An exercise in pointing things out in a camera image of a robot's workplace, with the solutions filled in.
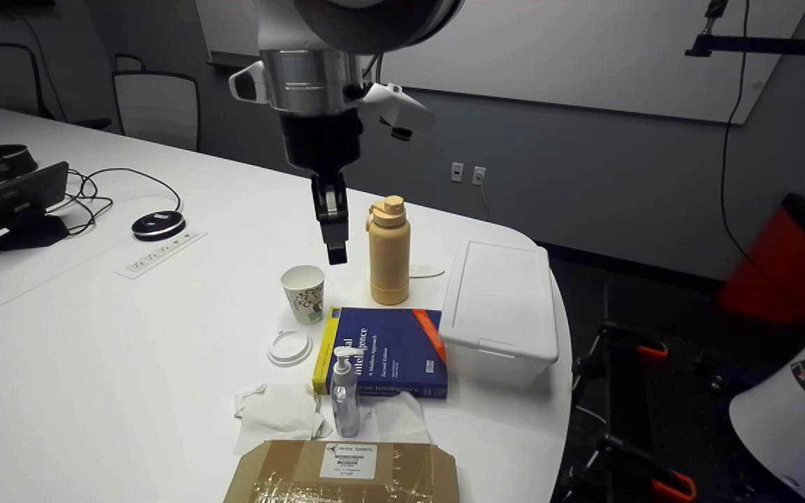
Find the crumpled white tissue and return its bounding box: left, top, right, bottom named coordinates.
left=233, top=376, right=332, bottom=448

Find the white cable bracket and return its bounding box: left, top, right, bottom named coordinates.
left=361, top=82, right=431, bottom=124

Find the white mesh office chair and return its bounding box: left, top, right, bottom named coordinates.
left=108, top=69, right=203, bottom=152

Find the patterned paper cup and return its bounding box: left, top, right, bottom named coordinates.
left=277, top=262, right=330, bottom=328

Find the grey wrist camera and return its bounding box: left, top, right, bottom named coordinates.
left=227, top=58, right=272, bottom=105

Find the clear plastic storage bin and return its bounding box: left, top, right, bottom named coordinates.
left=437, top=235, right=561, bottom=390

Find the dark office chair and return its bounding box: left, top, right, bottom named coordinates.
left=0, top=38, right=49, bottom=119

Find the white rounded device housing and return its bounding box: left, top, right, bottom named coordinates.
left=726, top=301, right=805, bottom=503

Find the white paper label strip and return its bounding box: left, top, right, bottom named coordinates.
left=111, top=228, right=203, bottom=281

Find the tan insulated bottle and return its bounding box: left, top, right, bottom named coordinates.
left=363, top=192, right=417, bottom=307

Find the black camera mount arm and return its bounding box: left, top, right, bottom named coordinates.
left=685, top=30, right=805, bottom=79

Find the black tablet console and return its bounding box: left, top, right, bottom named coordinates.
left=0, top=158, right=72, bottom=276

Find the white round lid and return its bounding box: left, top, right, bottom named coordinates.
left=265, top=328, right=315, bottom=368

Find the thin black hanging cable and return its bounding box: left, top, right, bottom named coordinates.
left=699, top=0, right=771, bottom=274

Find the black stand leg orange knob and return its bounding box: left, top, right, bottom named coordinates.
left=558, top=430, right=704, bottom=503
left=572, top=319, right=676, bottom=395

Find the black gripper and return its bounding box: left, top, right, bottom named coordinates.
left=261, top=47, right=368, bottom=269

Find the white wall whiteboard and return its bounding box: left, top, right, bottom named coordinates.
left=193, top=0, right=805, bottom=129

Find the red bin black top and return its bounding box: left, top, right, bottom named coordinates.
left=715, top=191, right=805, bottom=330

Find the crinkled clear plastic wrap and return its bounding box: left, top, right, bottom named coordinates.
left=361, top=389, right=437, bottom=448

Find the brown cardboard box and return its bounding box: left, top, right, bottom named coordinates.
left=221, top=435, right=462, bottom=503

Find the blue book yellow spine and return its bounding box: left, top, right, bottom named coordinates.
left=309, top=304, right=449, bottom=402

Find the small clear pump bottle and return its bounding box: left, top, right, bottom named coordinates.
left=328, top=343, right=367, bottom=441

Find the black table cable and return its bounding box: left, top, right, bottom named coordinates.
left=49, top=161, right=186, bottom=238

